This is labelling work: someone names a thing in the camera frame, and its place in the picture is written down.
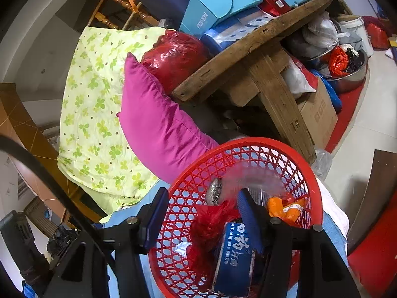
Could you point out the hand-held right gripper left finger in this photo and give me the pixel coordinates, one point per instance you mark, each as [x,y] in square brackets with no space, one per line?
[155,223]

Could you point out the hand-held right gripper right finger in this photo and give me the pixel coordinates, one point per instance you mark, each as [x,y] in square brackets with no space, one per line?
[251,223]

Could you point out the white tissue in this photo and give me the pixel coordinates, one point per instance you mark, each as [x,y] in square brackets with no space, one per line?
[181,250]

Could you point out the orange white medicine box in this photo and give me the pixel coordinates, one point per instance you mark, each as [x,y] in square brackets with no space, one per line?
[285,208]

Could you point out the red plastic mesh basket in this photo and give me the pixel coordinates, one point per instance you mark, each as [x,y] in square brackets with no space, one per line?
[186,198]

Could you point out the blue toothpaste box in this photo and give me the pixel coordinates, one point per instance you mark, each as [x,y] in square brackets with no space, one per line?
[232,260]

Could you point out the blue blanket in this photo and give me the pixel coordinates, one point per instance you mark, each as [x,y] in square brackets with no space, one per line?
[333,232]

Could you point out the white sheet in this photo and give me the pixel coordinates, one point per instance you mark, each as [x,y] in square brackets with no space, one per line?
[335,201]

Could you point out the clear plastic bag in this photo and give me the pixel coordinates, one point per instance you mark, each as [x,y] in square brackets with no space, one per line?
[322,164]

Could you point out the magenta pillow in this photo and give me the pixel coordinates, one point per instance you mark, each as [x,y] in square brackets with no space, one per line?
[161,124]

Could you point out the green clover print quilt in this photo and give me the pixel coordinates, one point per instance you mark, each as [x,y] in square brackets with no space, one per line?
[93,115]

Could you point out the brown wooden board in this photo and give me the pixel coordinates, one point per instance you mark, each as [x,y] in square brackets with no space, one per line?
[375,192]

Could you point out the cardboard box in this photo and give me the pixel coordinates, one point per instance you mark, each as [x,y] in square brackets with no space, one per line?
[319,111]

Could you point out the red floor mat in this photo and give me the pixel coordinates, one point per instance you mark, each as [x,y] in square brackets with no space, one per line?
[378,260]
[347,111]

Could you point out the large blue plastic bag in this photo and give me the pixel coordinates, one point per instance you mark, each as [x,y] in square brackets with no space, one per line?
[333,96]

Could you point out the white plastic bag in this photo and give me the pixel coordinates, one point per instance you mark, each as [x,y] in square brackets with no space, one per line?
[297,77]
[322,31]

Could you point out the shiny red plastic package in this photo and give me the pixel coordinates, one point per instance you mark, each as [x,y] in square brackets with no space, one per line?
[176,59]

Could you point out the old wooden table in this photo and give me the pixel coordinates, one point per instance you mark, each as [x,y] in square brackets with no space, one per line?
[248,52]

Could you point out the steel basin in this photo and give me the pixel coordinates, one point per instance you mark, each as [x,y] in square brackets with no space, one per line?
[347,80]

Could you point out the orange plastic bag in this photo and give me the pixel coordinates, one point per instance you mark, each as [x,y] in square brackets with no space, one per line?
[338,60]

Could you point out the blue white patterned package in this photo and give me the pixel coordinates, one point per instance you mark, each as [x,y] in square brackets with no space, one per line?
[229,34]

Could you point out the light blue box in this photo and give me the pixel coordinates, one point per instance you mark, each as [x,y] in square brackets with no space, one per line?
[211,9]

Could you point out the white plastic bucket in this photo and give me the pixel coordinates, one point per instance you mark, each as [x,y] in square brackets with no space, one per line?
[356,26]

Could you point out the red cloth bag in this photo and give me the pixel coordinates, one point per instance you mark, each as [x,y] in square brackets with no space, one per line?
[377,32]

